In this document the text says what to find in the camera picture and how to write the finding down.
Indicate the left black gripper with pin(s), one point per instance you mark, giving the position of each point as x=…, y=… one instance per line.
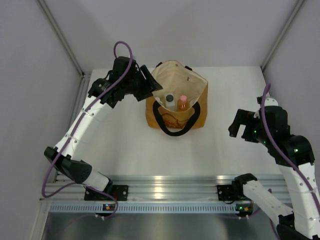
x=148, y=85

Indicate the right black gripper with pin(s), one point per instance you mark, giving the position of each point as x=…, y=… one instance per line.
x=242, y=117

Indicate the tan canvas tote bag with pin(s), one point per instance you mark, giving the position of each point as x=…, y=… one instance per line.
x=178, y=80

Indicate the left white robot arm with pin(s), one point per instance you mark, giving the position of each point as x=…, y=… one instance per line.
x=67, y=155

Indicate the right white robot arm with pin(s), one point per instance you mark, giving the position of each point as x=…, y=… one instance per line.
x=294, y=157

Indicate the white bottle black cap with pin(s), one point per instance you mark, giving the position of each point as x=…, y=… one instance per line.
x=170, y=102

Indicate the orange bottle pink cap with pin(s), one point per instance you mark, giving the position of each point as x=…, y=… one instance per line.
x=182, y=104

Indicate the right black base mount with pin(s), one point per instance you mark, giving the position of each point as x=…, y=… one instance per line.
x=227, y=194

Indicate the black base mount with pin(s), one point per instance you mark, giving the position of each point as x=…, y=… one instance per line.
x=227, y=194
x=119, y=192

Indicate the left aluminium frame post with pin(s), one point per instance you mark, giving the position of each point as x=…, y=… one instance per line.
x=60, y=36

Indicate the aluminium frame post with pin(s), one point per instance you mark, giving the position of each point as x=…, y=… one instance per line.
x=60, y=36
x=285, y=27

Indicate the aluminium mounting rail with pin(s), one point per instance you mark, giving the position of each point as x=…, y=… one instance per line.
x=159, y=188

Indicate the grey slotted cable duct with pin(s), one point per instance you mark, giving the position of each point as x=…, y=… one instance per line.
x=149, y=208

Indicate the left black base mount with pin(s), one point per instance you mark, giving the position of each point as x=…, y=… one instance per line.
x=119, y=192

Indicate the right aluminium frame post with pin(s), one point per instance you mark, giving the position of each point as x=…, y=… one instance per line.
x=285, y=27

